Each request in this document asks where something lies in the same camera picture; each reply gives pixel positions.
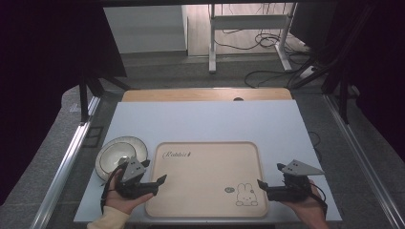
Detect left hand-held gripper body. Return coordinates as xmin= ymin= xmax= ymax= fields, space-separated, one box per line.
xmin=114 ymin=156 xmax=160 ymax=200

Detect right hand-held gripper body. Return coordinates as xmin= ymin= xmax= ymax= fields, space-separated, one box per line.
xmin=266 ymin=158 xmax=326 ymax=202

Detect white plate dark rim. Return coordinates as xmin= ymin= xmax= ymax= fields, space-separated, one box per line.
xmin=95 ymin=135 xmax=149 ymax=182

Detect white bowl dark rim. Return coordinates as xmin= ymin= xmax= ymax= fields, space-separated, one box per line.
xmin=98 ymin=141 xmax=139 ymax=179

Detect beige tray rabbit print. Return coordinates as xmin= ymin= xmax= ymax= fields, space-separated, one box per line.
xmin=144 ymin=141 xmax=269 ymax=219

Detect person's right hand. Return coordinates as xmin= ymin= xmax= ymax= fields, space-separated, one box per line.
xmin=281 ymin=179 xmax=323 ymax=221

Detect person's left hand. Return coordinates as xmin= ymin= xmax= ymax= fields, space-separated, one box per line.
xmin=104 ymin=168 xmax=155 ymax=216

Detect wooden table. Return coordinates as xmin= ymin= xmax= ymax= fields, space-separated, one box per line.
xmin=121 ymin=88 xmax=293 ymax=103

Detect black tripod stand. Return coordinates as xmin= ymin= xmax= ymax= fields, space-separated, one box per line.
xmin=77 ymin=68 xmax=132 ymax=124

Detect white power strip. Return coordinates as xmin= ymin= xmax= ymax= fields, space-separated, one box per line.
xmin=298 ymin=65 xmax=317 ymax=80

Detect black metal stand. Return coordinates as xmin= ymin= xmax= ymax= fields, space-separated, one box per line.
xmin=290 ymin=6 xmax=376 ymax=125

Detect white cabinet panel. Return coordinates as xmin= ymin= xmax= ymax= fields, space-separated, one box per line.
xmin=102 ymin=5 xmax=189 ymax=54

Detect dark curtain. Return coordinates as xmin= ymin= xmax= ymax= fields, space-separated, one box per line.
xmin=318 ymin=0 xmax=405 ymax=154
xmin=0 ymin=0 xmax=128 ymax=206

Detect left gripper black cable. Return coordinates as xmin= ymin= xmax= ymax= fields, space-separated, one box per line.
xmin=99 ymin=161 xmax=129 ymax=215

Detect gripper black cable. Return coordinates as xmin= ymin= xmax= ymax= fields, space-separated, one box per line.
xmin=308 ymin=181 xmax=329 ymax=219
xmin=99 ymin=161 xmax=129 ymax=215

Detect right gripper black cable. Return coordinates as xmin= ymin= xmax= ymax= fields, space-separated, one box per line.
xmin=308 ymin=181 xmax=329 ymax=219

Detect black cable beside table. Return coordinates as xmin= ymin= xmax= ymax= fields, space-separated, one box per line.
xmin=308 ymin=131 xmax=323 ymax=162

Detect aluminium floor rail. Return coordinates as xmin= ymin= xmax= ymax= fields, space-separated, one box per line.
xmin=323 ymin=94 xmax=405 ymax=229
xmin=30 ymin=94 xmax=102 ymax=229

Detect black floor cables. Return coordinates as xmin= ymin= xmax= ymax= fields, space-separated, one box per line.
xmin=212 ymin=28 xmax=316 ymax=90

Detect white metal desk frame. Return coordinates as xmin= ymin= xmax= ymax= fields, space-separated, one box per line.
xmin=207 ymin=3 xmax=298 ymax=74

